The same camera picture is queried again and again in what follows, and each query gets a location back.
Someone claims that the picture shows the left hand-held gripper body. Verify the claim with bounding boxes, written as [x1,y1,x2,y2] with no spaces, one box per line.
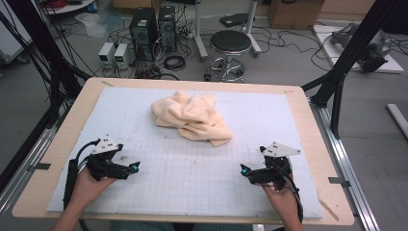
[86,134,131,181]

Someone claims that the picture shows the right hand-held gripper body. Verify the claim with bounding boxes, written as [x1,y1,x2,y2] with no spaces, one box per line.
[248,141,302,193]

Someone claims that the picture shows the peach terry towel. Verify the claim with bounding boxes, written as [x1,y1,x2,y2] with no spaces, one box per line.
[150,89,234,148]

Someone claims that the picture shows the person's right hand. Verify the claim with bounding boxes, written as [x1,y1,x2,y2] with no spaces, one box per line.
[261,172,301,222]

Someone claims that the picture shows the person's left hand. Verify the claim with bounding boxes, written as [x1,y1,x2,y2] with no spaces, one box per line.
[67,167,118,213]

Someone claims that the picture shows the white gridded foam mat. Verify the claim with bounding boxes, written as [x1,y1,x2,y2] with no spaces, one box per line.
[46,86,324,220]

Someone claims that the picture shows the person's legs in jeans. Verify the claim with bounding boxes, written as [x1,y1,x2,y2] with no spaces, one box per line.
[109,219,255,231]

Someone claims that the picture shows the grey tape piece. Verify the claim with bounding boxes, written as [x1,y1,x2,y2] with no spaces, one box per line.
[27,162,52,172]
[328,176,351,189]

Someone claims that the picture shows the white power supply unit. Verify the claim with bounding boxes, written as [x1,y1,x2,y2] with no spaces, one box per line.
[97,41,116,67]
[114,42,134,70]

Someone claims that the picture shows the black round stool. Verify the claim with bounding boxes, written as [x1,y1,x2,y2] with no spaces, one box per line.
[203,29,253,84]

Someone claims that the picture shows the large black computer tower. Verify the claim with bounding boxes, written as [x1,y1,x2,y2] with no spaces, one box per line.
[128,7,161,63]

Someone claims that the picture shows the white pipe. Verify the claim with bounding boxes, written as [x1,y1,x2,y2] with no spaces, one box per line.
[386,103,408,141]

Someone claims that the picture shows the clear plastic bag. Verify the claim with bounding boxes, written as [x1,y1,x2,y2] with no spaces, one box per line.
[74,12,125,39]

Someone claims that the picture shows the white desk leg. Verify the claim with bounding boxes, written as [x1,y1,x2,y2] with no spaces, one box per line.
[242,0,264,58]
[191,0,210,63]

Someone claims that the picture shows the slim black computer tower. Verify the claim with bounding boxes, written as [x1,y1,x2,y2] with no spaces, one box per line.
[157,4,178,53]

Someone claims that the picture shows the black flat device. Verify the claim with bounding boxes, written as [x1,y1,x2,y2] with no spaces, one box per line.
[218,13,250,29]

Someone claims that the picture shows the white round table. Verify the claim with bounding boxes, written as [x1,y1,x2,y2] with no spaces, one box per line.
[38,0,97,15]

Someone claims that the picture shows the white base board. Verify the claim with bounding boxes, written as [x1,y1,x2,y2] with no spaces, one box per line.
[312,23,405,75]

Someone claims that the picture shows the cardboard box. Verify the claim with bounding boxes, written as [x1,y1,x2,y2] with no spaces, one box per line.
[268,0,325,31]

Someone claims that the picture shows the aluminium rail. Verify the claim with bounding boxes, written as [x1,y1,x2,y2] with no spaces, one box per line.
[0,127,58,219]
[308,98,381,231]

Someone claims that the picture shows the coiled black cable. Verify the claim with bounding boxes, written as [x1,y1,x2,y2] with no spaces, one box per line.
[163,54,188,72]

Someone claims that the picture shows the black metal frame stand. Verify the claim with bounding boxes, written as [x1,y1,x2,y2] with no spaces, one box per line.
[301,0,408,140]
[5,0,93,130]

